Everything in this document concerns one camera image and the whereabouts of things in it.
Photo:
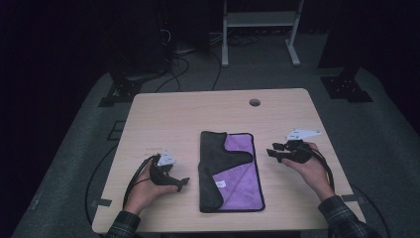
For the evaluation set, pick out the black stand base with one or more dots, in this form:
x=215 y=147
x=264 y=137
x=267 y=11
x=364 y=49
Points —
x=122 y=91
x=345 y=88

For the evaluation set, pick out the grey tape strip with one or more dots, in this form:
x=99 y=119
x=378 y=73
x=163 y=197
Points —
x=353 y=198
x=100 y=202

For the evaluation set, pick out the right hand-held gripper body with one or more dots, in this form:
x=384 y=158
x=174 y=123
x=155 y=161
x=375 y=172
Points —
x=298 y=153

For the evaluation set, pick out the purple cloth with black trim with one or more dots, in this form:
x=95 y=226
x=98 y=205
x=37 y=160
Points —
x=241 y=191

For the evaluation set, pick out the white metal table frame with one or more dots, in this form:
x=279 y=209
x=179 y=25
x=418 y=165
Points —
x=261 y=19

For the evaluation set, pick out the dark equipment rack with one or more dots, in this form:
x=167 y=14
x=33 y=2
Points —
x=138 y=36

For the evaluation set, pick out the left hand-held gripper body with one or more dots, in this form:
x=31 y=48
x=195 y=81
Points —
x=161 y=175

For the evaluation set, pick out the person's left hand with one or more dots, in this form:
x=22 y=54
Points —
x=142 y=195

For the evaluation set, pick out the person's right hand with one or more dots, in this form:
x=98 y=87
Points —
x=315 y=175

